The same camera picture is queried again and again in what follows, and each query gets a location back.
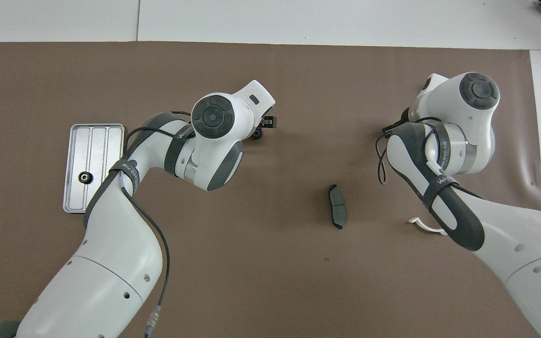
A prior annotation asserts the silver metal tray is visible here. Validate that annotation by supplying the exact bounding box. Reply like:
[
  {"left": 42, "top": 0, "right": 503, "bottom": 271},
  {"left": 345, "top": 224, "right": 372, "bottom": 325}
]
[{"left": 62, "top": 123, "right": 125, "bottom": 214}]

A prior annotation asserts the dark grey brake pad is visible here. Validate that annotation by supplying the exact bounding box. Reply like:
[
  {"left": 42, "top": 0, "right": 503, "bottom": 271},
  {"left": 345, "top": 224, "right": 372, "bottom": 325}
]
[{"left": 328, "top": 184, "right": 348, "bottom": 230}]

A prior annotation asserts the brown table mat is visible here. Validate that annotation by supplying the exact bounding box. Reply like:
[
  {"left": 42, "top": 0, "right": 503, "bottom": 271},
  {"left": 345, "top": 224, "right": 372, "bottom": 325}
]
[{"left": 0, "top": 41, "right": 541, "bottom": 338}]

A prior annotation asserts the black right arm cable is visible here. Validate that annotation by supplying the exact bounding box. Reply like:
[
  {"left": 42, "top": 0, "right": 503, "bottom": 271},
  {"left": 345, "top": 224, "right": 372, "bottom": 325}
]
[{"left": 375, "top": 116, "right": 440, "bottom": 185}]

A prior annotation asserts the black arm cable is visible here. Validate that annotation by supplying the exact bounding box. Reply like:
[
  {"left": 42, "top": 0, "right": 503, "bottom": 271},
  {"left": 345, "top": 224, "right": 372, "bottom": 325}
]
[
  {"left": 121, "top": 110, "right": 192, "bottom": 338},
  {"left": 375, "top": 116, "right": 440, "bottom": 185}
]

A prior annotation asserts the white semicircular bracket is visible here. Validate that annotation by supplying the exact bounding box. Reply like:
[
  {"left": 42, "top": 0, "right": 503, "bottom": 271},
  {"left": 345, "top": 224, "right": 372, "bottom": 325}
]
[{"left": 408, "top": 216, "right": 447, "bottom": 235}]

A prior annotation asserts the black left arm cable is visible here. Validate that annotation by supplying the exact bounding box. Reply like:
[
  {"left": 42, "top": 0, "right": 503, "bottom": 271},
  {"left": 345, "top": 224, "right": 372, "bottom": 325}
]
[{"left": 121, "top": 110, "right": 192, "bottom": 338}]

